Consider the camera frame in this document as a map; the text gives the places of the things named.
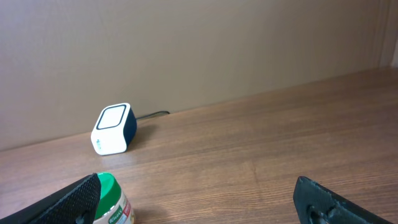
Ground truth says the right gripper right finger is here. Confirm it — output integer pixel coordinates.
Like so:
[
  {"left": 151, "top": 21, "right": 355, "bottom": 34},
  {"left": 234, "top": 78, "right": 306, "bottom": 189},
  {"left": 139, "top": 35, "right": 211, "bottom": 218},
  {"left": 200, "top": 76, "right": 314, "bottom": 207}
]
[{"left": 293, "top": 176, "right": 391, "bottom": 224}]

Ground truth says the green lid jar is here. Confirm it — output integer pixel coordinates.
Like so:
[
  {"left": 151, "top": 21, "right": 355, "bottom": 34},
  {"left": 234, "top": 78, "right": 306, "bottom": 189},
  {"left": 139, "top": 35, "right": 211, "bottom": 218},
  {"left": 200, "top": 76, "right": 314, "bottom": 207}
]
[{"left": 93, "top": 172, "right": 136, "bottom": 224}]

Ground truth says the black scanner cable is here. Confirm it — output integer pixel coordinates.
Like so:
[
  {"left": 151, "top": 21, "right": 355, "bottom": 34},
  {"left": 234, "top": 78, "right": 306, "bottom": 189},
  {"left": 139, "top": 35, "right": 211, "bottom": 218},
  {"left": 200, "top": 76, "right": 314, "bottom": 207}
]
[{"left": 136, "top": 110, "right": 170, "bottom": 121}]

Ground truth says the white barcode scanner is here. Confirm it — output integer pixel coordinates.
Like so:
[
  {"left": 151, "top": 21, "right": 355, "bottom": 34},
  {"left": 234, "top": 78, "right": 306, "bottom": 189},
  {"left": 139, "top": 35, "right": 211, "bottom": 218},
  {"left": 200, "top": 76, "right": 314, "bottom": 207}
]
[{"left": 90, "top": 103, "right": 137, "bottom": 156}]

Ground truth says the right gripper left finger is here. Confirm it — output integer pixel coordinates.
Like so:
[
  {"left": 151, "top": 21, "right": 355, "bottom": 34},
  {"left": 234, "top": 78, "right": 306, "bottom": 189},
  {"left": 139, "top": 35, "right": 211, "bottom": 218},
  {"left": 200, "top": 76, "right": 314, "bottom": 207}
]
[{"left": 1, "top": 173, "right": 101, "bottom": 224}]

